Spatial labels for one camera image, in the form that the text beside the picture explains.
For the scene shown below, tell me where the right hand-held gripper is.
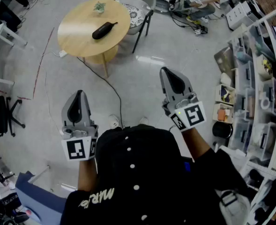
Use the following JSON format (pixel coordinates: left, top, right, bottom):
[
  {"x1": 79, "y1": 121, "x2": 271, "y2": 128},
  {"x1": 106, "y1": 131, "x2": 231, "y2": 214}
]
[{"x1": 160, "y1": 67, "x2": 207, "y2": 132}]

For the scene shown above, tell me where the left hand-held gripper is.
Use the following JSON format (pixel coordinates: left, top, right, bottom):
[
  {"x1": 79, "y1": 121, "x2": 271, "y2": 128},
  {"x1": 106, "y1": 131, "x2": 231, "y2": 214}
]
[{"x1": 61, "y1": 90, "x2": 98, "y2": 161}]

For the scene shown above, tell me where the black glasses case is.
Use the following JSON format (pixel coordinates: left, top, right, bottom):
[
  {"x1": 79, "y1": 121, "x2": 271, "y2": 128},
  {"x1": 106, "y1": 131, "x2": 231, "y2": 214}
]
[{"x1": 92, "y1": 22, "x2": 119, "y2": 40}]

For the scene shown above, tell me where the grey shoulder bag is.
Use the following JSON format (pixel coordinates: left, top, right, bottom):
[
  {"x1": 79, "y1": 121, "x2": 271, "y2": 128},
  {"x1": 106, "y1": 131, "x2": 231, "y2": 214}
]
[{"x1": 218, "y1": 190, "x2": 252, "y2": 225}]

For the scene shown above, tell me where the person's left forearm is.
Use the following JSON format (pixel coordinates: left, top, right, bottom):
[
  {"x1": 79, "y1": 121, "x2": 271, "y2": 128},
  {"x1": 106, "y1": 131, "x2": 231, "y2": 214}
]
[{"x1": 77, "y1": 157, "x2": 98, "y2": 193}]

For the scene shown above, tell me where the person's right forearm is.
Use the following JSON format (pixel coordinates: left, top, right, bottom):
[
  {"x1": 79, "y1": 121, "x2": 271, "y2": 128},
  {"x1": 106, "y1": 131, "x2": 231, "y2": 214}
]
[{"x1": 181, "y1": 127, "x2": 211, "y2": 160}]

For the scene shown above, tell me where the person's left white shoe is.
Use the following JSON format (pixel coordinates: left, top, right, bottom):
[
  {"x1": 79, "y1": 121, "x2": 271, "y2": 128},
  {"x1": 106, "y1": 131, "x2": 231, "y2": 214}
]
[{"x1": 108, "y1": 114, "x2": 121, "y2": 129}]

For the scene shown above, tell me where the white open storage box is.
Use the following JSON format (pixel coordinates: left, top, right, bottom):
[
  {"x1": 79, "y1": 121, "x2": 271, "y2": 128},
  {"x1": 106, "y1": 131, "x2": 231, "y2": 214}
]
[
  {"x1": 215, "y1": 84, "x2": 236, "y2": 105},
  {"x1": 212, "y1": 103, "x2": 234, "y2": 124}
]

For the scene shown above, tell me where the grey brown flat board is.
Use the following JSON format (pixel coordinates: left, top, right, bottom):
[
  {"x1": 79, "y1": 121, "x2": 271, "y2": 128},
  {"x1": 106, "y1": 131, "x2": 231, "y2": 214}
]
[{"x1": 214, "y1": 47, "x2": 234, "y2": 72}]

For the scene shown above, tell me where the black round bin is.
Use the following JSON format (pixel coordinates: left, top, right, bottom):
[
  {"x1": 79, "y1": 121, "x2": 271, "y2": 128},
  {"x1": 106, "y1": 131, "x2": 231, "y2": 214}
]
[{"x1": 212, "y1": 121, "x2": 233, "y2": 139}]

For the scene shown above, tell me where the row of clear storage bins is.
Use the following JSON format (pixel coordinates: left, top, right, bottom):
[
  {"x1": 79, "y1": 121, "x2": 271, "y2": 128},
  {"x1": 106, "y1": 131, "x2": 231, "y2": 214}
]
[{"x1": 229, "y1": 38, "x2": 276, "y2": 164}]

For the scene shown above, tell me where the round wooden table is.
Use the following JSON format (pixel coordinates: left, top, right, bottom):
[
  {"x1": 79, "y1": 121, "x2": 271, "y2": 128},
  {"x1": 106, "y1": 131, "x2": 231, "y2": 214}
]
[{"x1": 57, "y1": 0, "x2": 131, "y2": 78}]

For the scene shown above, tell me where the patterned seat cushion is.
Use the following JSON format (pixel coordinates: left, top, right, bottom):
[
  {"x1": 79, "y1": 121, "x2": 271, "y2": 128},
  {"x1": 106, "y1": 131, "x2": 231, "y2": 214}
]
[{"x1": 121, "y1": 3, "x2": 147, "y2": 29}]

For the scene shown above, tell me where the person's black shirt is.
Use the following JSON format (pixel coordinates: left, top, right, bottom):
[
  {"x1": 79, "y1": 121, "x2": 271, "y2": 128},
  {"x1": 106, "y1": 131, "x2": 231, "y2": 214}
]
[{"x1": 60, "y1": 124, "x2": 253, "y2": 225}]

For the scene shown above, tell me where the blue grey seat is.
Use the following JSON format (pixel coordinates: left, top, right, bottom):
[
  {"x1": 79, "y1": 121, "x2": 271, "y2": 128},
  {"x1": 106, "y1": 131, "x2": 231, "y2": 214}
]
[{"x1": 15, "y1": 171, "x2": 68, "y2": 225}]

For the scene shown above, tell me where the small potted plant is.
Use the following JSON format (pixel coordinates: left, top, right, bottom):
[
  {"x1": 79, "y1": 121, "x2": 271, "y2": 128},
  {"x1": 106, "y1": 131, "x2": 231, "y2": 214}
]
[{"x1": 93, "y1": 0, "x2": 106, "y2": 14}]

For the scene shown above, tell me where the pile of black equipment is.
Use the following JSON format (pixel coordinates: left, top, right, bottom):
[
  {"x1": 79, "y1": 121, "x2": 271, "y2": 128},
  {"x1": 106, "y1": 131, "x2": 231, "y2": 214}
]
[{"x1": 0, "y1": 191, "x2": 30, "y2": 225}]

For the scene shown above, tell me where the black floor cable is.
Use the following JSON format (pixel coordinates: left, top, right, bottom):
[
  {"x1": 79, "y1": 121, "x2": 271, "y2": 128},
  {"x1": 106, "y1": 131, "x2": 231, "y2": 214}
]
[{"x1": 76, "y1": 56, "x2": 124, "y2": 128}]

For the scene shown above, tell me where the white floor cable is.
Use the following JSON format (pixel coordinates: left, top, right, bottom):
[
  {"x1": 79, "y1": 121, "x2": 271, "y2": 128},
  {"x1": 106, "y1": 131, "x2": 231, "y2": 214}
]
[{"x1": 38, "y1": 51, "x2": 63, "y2": 135}]

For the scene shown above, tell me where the tangle of black cables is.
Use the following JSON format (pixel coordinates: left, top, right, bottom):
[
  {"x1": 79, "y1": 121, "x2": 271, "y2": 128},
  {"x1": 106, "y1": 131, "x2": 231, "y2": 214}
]
[{"x1": 163, "y1": 0, "x2": 209, "y2": 35}]

